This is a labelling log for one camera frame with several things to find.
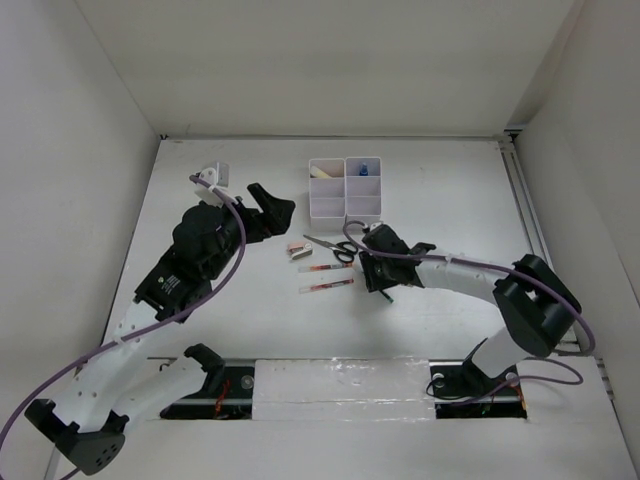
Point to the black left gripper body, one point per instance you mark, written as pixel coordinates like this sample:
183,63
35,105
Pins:
232,233

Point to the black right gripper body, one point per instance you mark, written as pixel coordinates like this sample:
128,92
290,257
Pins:
377,273

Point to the yellow highlighter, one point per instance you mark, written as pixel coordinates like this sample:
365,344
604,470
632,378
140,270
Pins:
318,173

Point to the red gel pen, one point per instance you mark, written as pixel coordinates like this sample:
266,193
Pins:
324,267
325,286

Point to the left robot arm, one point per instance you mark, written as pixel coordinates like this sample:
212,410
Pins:
89,420

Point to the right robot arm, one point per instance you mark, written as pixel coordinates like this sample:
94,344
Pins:
536,307

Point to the left white compartment organizer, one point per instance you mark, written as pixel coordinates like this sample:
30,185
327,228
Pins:
327,196

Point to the white compartment organizer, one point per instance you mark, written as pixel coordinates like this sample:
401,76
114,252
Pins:
363,195
327,196

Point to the right white compartment organizer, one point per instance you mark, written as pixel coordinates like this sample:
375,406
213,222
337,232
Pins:
363,195

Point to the black handled scissors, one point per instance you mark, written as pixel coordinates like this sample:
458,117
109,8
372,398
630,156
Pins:
344,251

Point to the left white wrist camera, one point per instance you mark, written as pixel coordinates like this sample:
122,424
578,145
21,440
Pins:
213,176

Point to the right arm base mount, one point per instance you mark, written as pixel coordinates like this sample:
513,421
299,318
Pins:
461,391

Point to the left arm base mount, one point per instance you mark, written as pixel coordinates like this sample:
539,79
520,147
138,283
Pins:
225,397

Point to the aluminium frame rail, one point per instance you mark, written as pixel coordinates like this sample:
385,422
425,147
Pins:
577,342

